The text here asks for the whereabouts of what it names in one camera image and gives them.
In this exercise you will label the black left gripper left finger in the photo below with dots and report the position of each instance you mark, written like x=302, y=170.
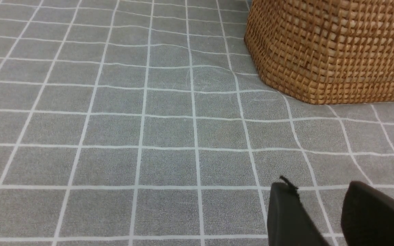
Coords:
x=288, y=223

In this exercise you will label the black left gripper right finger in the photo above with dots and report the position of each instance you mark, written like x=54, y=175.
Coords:
x=367, y=216

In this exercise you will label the woven wicker basket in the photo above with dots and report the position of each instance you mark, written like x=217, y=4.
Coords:
x=324, y=52

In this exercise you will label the grey checkered tablecloth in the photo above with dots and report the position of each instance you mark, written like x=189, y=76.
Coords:
x=144, y=123

